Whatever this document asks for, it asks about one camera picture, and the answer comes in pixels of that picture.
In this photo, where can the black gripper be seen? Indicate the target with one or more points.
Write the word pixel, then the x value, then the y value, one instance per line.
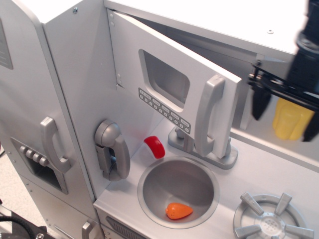
pixel 297 84

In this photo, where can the grey microwave door handle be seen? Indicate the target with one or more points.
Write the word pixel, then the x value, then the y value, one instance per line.
pixel 211 94

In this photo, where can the white toy microwave door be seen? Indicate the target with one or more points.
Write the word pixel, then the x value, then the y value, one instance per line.
pixel 170 77

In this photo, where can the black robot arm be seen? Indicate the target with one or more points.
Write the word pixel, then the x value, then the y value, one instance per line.
pixel 308 39

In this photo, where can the yellow toy pepper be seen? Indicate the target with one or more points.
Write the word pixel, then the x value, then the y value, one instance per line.
pixel 290 120

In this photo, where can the grey toy stove burner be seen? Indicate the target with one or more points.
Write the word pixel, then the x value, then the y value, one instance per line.
pixel 269 217

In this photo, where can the grey toy faucet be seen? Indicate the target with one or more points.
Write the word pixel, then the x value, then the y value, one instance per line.
pixel 183 142

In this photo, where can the silver round sink bowl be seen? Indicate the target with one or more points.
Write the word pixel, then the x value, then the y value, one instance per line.
pixel 178 180

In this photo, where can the red toy cup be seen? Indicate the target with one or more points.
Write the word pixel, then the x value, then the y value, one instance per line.
pixel 155 146

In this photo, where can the orange toy carrot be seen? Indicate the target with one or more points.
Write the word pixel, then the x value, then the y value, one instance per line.
pixel 177 211

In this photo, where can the white toy kitchen cabinet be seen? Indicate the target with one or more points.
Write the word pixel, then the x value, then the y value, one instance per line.
pixel 233 34

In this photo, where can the grey oven control panel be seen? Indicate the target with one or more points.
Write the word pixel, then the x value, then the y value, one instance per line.
pixel 123 230

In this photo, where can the white toy fridge door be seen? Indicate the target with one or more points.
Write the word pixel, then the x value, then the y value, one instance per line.
pixel 33 111

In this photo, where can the grey ice dispenser panel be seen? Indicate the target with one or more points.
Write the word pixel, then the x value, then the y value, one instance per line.
pixel 39 166

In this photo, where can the grey toy wall phone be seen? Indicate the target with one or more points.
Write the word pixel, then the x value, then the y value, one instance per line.
pixel 112 151

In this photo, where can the grey lower fridge handle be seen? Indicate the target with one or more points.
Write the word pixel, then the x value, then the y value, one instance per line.
pixel 90 230

